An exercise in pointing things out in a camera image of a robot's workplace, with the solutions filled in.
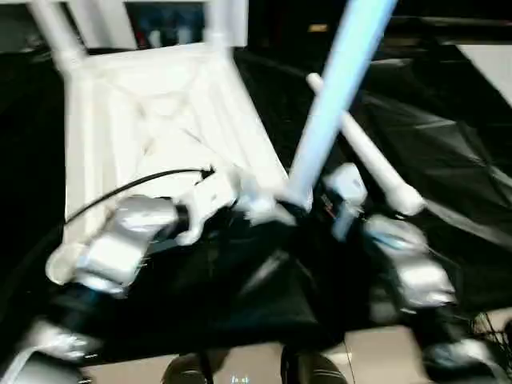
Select white plastic table top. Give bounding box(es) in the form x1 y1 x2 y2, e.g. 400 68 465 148
46 50 313 285

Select black work mat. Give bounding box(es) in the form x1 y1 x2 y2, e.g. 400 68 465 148
0 38 512 357

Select dark robot left foot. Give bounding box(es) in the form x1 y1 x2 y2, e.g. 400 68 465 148
162 351 214 384

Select white flat board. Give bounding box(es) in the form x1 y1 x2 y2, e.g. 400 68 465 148
455 43 512 107

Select black cabinet with gold label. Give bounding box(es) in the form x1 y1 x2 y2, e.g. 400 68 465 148
247 0 512 45

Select white display cabinet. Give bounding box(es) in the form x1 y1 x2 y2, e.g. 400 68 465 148
0 0 249 51

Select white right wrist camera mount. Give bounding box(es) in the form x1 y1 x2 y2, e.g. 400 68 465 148
321 162 370 242

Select black left wrist camera cable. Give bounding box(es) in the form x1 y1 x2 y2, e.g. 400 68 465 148
63 166 218 225

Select tangled black floor cables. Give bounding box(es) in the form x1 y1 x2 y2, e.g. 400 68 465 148
471 310 512 384

